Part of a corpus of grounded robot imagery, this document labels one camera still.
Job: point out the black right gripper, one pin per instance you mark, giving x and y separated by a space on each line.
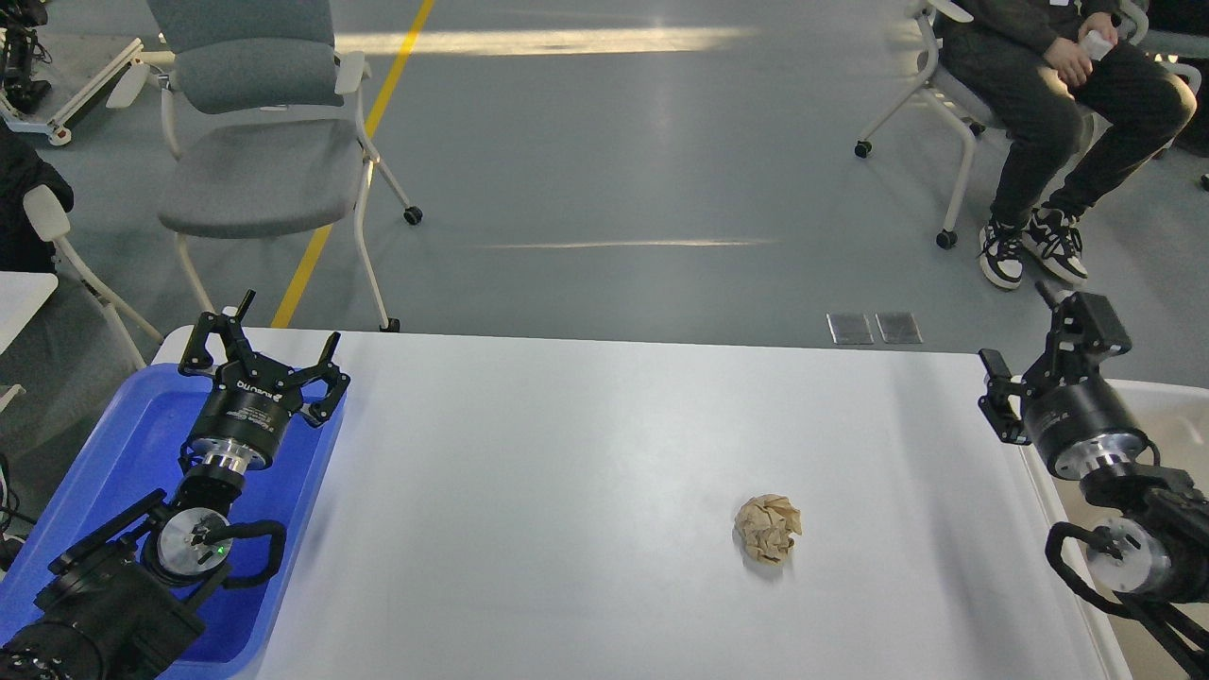
1083 424

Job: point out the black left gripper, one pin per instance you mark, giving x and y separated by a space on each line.
247 412

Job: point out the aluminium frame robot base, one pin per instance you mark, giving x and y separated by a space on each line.
49 79

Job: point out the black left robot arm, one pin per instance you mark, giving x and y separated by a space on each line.
167 550

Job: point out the person's bare hand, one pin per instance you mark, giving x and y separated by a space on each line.
1072 64

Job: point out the white plastic bin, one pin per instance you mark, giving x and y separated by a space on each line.
1171 416

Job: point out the right floor outlet plate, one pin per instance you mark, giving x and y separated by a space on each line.
899 329

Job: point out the floor outlet plate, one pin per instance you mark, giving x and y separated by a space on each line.
848 329
899 329

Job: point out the blue plastic tray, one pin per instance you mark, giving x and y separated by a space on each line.
134 450

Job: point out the left floor outlet plate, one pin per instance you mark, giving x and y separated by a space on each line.
848 329

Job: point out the white side table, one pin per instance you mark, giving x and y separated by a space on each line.
22 296

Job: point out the grey office chair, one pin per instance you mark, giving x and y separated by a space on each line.
263 179

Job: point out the person in black clothes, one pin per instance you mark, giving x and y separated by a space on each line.
1069 147

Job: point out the white chair at left edge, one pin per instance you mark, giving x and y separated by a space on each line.
51 223

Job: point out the crumpled brown paper ball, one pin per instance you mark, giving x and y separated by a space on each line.
769 526

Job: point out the white chair far right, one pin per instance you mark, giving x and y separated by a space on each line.
1174 32

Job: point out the white frame chair right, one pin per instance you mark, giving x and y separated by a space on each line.
961 108

